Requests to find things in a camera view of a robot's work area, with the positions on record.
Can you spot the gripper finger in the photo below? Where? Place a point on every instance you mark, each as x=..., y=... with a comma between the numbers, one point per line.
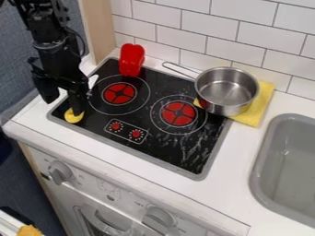
x=47, y=89
x=77, y=101

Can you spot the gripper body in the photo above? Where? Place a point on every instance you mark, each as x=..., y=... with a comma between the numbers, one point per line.
x=61, y=63

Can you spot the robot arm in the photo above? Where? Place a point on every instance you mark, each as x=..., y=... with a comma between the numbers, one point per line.
x=45, y=21

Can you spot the red toy pepper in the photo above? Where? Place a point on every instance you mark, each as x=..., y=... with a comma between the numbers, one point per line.
x=131, y=60

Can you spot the yellow toy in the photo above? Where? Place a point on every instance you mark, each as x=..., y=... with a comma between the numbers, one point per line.
x=74, y=118

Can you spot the toy stove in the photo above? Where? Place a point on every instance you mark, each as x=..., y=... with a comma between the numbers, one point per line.
x=164, y=135

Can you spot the yellow sponge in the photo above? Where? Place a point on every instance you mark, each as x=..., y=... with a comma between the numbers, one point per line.
x=28, y=231

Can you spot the silver pot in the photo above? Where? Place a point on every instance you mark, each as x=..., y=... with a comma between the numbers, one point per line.
x=225, y=92

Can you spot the yellow cloth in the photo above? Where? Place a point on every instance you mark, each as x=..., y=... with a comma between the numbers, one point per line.
x=258, y=107

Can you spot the toy sink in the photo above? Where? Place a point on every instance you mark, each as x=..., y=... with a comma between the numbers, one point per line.
x=287, y=172

